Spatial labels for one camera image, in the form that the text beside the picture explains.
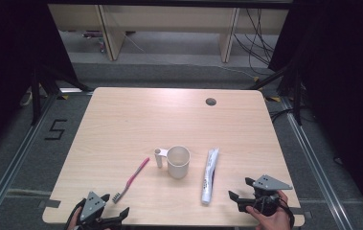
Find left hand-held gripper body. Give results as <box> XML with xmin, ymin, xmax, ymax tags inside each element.
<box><xmin>75</xmin><ymin>191</ymin><xmax>121</xmax><ymax>230</ymax></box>

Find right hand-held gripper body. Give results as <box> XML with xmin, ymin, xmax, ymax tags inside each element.
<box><xmin>238</xmin><ymin>173</ymin><xmax>293</xmax><ymax>217</ymax></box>

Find white toothpaste tube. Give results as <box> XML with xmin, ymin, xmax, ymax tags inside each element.
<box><xmin>200</xmin><ymin>148</ymin><xmax>220</xmax><ymax>206</ymax></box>

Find pink toothbrush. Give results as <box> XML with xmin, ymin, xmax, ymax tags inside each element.
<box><xmin>111</xmin><ymin>156</ymin><xmax>150</xmax><ymax>204</ymax></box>

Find white cup with handle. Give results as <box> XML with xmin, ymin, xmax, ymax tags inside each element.
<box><xmin>153</xmin><ymin>145</ymin><xmax>192</xmax><ymax>179</ymax></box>

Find person's left hand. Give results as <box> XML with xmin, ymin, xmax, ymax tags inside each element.
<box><xmin>67</xmin><ymin>206</ymin><xmax>82</xmax><ymax>230</ymax></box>

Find person's right hand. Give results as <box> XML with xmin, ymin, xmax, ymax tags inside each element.
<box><xmin>245</xmin><ymin>190</ymin><xmax>292</xmax><ymax>230</ymax></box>

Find grey tape piece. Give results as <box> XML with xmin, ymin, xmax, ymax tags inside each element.
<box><xmin>38</xmin><ymin>198</ymin><xmax>62</xmax><ymax>210</ymax></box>
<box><xmin>288</xmin><ymin>206</ymin><xmax>306</xmax><ymax>216</ymax></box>

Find black tape floor marker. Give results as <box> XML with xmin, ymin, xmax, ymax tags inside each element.
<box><xmin>44</xmin><ymin>119</ymin><xmax>68</xmax><ymax>141</ymax></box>

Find black metal stand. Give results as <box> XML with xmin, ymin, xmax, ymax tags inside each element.
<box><xmin>30</xmin><ymin>63</ymin><xmax>93</xmax><ymax>127</ymax></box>
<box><xmin>248</xmin><ymin>63</ymin><xmax>306</xmax><ymax>127</ymax></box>

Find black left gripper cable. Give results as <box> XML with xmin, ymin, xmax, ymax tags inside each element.
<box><xmin>63</xmin><ymin>197</ymin><xmax>87</xmax><ymax>230</ymax></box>

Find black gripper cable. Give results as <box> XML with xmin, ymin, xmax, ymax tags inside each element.
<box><xmin>63</xmin><ymin>197</ymin><xmax>87</xmax><ymax>230</ymax></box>
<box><xmin>278</xmin><ymin>196</ymin><xmax>296</xmax><ymax>230</ymax></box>

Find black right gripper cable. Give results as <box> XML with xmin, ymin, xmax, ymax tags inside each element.
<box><xmin>278</xmin><ymin>196</ymin><xmax>296</xmax><ymax>230</ymax></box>

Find aluminium floor rail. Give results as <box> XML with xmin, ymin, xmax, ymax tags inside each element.
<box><xmin>280</xmin><ymin>97</ymin><xmax>347</xmax><ymax>230</ymax></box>
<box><xmin>0</xmin><ymin>94</ymin><xmax>58</xmax><ymax>226</ymax></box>

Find black floor cable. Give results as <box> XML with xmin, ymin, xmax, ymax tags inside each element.
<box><xmin>269</xmin><ymin>107</ymin><xmax>296</xmax><ymax>125</ymax></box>

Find hanging black cables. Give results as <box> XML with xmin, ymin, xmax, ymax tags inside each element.
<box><xmin>233</xmin><ymin>8</ymin><xmax>277</xmax><ymax>77</ymax></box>

